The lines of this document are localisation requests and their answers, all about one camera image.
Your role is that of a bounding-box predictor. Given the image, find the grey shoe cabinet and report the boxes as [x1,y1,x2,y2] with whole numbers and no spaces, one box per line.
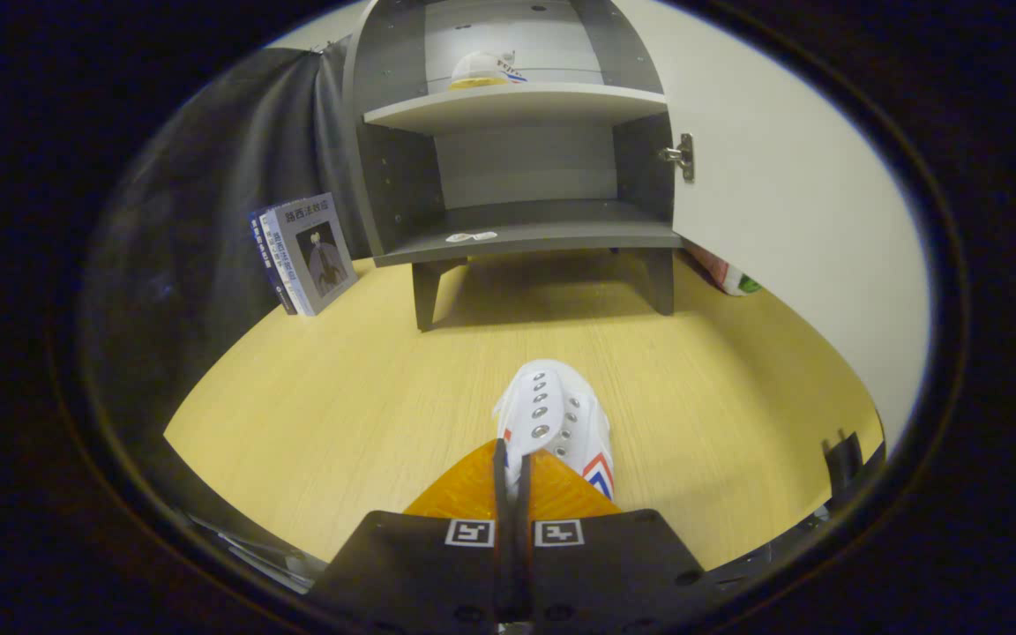
[342,0,685,332]

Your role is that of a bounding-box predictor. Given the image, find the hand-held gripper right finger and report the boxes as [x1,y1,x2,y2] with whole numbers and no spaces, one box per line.
[520,448,712,632]

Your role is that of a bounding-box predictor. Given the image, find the white striped shoe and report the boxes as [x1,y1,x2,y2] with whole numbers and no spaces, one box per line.
[449,50,528,91]
[492,359,616,504]

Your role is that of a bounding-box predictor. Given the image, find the metal door hinge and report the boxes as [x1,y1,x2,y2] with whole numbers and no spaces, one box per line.
[658,132,696,183]

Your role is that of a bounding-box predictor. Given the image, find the toy watermelon slice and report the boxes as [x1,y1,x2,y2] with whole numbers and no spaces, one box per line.
[684,240,762,297]

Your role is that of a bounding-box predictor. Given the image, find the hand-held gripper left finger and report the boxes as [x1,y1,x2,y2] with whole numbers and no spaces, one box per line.
[310,438,510,632]

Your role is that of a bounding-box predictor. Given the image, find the white shoe cabinet door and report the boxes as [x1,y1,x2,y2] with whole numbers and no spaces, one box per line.
[614,0,930,451]

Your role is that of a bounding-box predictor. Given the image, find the grey cover book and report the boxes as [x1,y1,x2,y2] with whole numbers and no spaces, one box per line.
[261,192,359,317]

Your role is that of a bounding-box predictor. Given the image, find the black backdrop cloth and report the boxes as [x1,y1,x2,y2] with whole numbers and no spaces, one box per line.
[85,40,378,534]

